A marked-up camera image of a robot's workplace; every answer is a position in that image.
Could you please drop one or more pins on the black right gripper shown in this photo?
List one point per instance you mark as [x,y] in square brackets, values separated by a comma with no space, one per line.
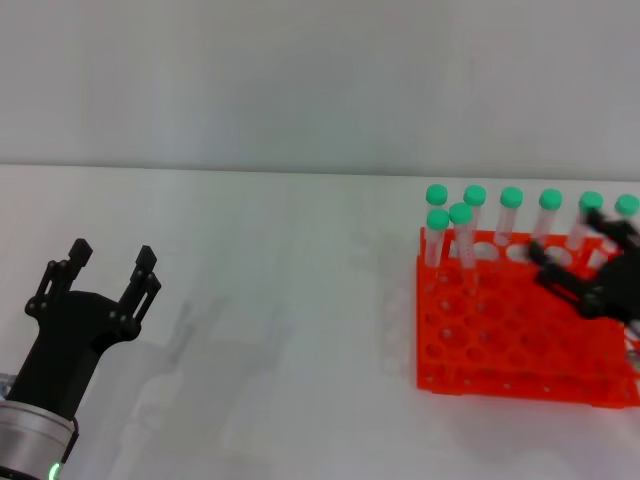
[620,287]

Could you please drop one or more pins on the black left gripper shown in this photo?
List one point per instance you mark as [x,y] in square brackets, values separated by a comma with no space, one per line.
[65,335]

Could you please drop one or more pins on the clear graduated green-capped test tube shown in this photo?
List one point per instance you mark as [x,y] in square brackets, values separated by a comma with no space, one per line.
[460,214]

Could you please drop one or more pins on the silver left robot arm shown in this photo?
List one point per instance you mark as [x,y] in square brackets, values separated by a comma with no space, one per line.
[30,440]

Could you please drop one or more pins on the orange test tube rack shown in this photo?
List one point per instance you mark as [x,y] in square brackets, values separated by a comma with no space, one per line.
[500,340]

